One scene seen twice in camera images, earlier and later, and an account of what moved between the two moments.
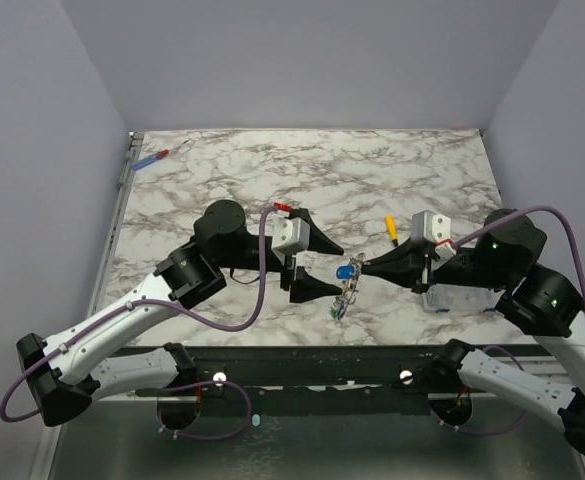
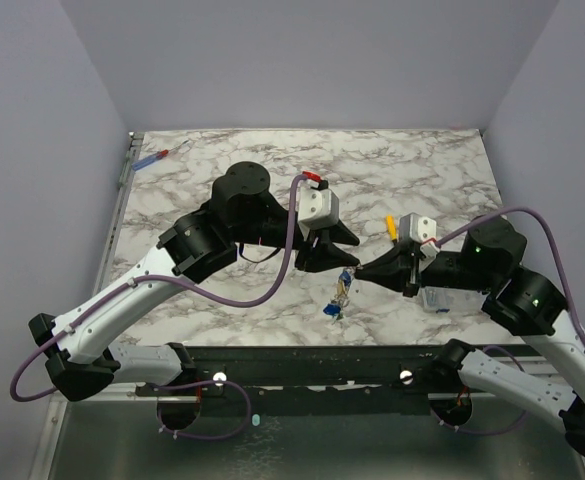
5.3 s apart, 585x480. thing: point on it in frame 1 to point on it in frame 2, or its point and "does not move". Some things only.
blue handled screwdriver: (163, 153) does not move
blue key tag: (346, 272) to (333, 310)
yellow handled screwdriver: (392, 229) does not move
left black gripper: (306, 286) to (325, 255)
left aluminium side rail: (132, 153) does not move
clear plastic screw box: (459, 298) does not move
